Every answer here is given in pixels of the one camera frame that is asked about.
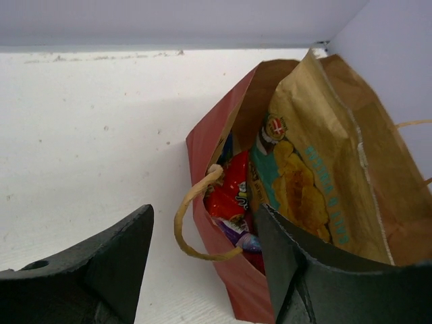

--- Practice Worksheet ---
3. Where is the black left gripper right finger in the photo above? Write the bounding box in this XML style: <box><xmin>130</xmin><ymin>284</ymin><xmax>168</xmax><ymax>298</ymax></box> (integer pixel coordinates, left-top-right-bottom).
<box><xmin>255</xmin><ymin>205</ymin><xmax>431</xmax><ymax>324</ymax></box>

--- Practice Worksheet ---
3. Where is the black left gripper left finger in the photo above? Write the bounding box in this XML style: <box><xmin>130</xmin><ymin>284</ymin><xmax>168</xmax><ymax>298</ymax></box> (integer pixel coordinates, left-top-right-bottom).
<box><xmin>1</xmin><ymin>205</ymin><xmax>154</xmax><ymax>323</ymax></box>

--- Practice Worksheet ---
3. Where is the purple candy bag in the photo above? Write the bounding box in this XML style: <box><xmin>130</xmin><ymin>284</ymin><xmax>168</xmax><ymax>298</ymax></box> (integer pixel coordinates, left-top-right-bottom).
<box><xmin>214</xmin><ymin>218</ymin><xmax>262</xmax><ymax>254</ymax></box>

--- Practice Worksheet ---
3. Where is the red rice cracker bag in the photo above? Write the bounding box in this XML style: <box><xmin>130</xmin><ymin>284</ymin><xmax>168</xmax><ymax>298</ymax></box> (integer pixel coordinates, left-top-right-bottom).
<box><xmin>204</xmin><ymin>151</ymin><xmax>248</xmax><ymax>221</ymax></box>

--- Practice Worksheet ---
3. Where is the tan kraft snack bag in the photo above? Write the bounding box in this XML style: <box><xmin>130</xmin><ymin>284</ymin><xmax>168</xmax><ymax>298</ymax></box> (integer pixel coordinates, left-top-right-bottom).
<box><xmin>248</xmin><ymin>51</ymin><xmax>394</xmax><ymax>264</ymax></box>

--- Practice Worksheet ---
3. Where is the red brown paper bag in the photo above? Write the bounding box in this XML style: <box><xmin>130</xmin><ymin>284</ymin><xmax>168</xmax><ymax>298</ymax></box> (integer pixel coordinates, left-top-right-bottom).
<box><xmin>174</xmin><ymin>51</ymin><xmax>431</xmax><ymax>323</ymax></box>

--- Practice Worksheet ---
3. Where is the blue snack bag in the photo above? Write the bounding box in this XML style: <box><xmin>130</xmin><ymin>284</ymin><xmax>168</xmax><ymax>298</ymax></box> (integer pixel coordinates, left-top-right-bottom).
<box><xmin>217</xmin><ymin>132</ymin><xmax>234</xmax><ymax>166</ymax></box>

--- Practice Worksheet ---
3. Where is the pink chips bag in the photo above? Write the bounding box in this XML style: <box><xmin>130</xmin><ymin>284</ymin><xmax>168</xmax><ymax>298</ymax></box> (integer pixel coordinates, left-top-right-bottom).
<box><xmin>239</xmin><ymin>211</ymin><xmax>265</xmax><ymax>275</ymax></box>

